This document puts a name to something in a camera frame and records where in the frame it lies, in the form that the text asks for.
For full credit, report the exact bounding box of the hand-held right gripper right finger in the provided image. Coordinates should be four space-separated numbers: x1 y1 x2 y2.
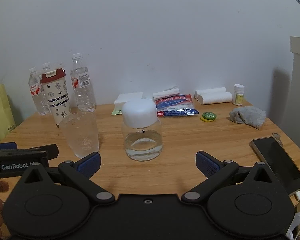
181 151 278 204

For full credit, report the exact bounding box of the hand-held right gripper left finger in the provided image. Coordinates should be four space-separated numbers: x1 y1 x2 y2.
21 152 115 205

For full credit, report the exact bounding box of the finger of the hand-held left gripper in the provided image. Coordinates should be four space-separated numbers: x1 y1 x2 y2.
0 142 18 150
27 144 59 161

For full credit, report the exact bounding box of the clear glass bottle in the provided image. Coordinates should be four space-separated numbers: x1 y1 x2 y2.
122 120 163 161

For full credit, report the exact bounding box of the small plastic water bottle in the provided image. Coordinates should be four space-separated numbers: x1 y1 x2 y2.
41 62 58 78
28 67 51 116

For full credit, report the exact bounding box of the tall plastic water bottle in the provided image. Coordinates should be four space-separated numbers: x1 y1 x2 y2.
70 53 96 112

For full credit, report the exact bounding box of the white pill bottle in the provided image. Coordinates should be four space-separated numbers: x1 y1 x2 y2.
232 84 245 106

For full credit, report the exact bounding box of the yellow bag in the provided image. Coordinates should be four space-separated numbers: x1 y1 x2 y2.
0 84 17 143

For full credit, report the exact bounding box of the floral tumbler with red lid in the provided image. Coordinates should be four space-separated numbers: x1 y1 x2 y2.
40 68 72 128

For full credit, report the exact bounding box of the grey cloth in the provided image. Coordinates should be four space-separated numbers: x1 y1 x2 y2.
229 106 267 130

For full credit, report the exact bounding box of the blue red dental floss bag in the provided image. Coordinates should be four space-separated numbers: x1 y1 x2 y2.
155 94 199 118

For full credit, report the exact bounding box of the white paper roll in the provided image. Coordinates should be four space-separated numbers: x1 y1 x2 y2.
197 92 233 105
194 87 227 99

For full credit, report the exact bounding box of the black smartphone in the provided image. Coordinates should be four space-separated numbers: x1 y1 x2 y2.
251 137 300 197

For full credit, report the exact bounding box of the metal key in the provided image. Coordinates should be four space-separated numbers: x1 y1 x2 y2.
272 133 284 147

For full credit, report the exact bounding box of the white tissue stack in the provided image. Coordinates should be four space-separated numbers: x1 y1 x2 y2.
114 92 144 113

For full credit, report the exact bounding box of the rolled white tissue pack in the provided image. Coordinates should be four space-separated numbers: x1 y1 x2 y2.
153 85 180 102

